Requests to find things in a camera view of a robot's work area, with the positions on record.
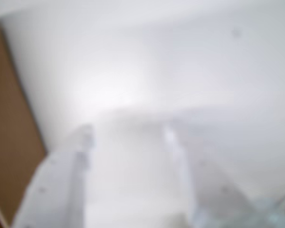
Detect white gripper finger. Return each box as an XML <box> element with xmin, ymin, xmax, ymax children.
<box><xmin>163</xmin><ymin>124</ymin><xmax>261</xmax><ymax>228</ymax></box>
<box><xmin>11</xmin><ymin>123</ymin><xmax>95</xmax><ymax>228</ymax></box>

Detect shallow brown cardboard box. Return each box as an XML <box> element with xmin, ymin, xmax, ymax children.
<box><xmin>0</xmin><ymin>18</ymin><xmax>48</xmax><ymax>228</ymax></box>

